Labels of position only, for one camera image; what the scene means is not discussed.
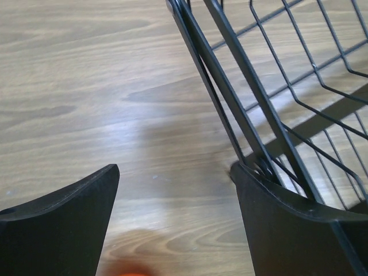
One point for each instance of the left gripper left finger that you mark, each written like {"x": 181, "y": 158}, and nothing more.
{"x": 60, "y": 233}

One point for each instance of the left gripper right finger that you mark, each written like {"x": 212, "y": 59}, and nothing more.
{"x": 289, "y": 234}

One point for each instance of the black wire dish rack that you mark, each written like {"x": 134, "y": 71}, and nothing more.
{"x": 288, "y": 80}

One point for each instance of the orange bowl far left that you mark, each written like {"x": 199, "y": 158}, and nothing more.
{"x": 128, "y": 267}

